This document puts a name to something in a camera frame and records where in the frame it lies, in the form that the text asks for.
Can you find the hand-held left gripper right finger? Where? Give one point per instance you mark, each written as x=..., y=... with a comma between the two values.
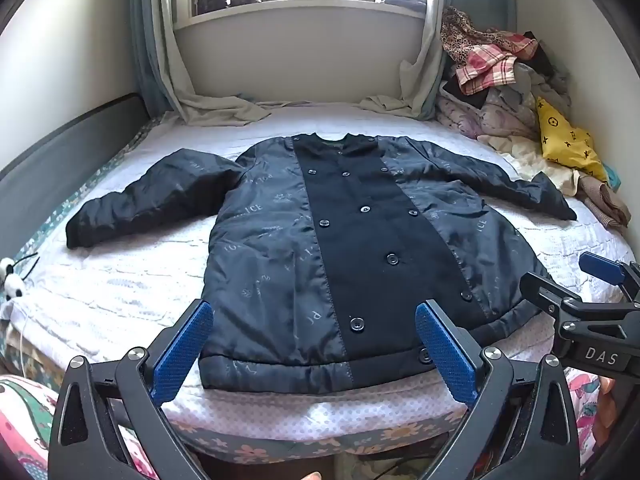
x=445, y=355

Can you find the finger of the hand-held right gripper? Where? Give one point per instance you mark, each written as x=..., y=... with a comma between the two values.
x=540, y=290
x=602, y=267

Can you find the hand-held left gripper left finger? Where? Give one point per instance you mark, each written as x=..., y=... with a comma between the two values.
x=182, y=355

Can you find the dark navy buttoned jacket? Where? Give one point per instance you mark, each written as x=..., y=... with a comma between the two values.
x=350, y=240

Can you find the grey clothes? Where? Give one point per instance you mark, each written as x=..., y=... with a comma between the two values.
x=542, y=82

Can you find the brown checked cloth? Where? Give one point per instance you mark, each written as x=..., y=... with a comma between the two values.
x=607, y=202

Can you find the white quilted bed cover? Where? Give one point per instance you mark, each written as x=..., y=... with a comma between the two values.
x=150, y=270

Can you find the yellow patterned cloth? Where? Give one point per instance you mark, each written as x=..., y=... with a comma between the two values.
x=567, y=142

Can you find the cream cloth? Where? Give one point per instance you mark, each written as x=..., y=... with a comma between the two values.
x=530, y=157

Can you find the floral bed sheet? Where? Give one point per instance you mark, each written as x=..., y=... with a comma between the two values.
x=280, y=447

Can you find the pink floral pajama pants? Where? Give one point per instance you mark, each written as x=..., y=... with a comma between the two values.
x=25, y=425

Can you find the panda plush toy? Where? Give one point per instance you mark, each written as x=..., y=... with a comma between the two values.
x=12, y=280

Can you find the lavender printed blanket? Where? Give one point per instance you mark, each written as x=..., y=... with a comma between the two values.
x=465, y=115

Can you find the pink plaid shirt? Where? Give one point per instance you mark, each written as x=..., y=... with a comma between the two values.
x=487, y=70

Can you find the red cloth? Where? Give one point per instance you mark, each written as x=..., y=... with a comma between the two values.
x=520, y=45

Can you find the beige curtain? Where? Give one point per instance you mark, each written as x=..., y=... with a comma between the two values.
x=425, y=75
x=210, y=105

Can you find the leopard print cloth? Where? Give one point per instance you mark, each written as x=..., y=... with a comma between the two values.
x=462, y=32

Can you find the dark cloth on windowsill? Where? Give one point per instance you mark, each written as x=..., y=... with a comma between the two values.
x=402, y=1

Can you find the grey-blue curtain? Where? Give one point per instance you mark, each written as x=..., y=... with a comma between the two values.
x=145, y=35

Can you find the white windowsill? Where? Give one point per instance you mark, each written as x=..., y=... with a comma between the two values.
x=300, y=10

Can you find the grey bed frame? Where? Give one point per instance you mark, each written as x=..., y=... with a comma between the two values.
x=60, y=140

